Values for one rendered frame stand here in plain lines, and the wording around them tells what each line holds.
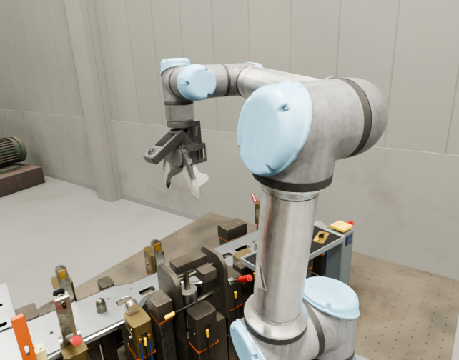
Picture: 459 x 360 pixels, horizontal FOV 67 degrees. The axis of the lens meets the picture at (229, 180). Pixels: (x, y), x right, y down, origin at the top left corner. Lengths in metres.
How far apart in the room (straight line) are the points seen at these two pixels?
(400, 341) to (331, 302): 0.95
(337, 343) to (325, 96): 0.49
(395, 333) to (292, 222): 1.22
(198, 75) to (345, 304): 0.55
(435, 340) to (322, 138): 1.35
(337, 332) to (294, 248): 0.26
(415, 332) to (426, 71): 1.74
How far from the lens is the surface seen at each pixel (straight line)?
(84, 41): 4.75
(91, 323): 1.27
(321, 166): 0.46
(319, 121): 0.44
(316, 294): 0.73
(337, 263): 1.45
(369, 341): 1.62
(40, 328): 1.33
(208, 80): 0.78
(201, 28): 3.63
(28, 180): 6.32
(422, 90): 2.80
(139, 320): 1.12
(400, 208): 3.00
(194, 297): 1.13
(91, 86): 4.76
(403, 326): 1.73
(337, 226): 1.40
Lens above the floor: 1.77
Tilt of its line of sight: 19 degrees down
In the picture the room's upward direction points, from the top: 2 degrees counter-clockwise
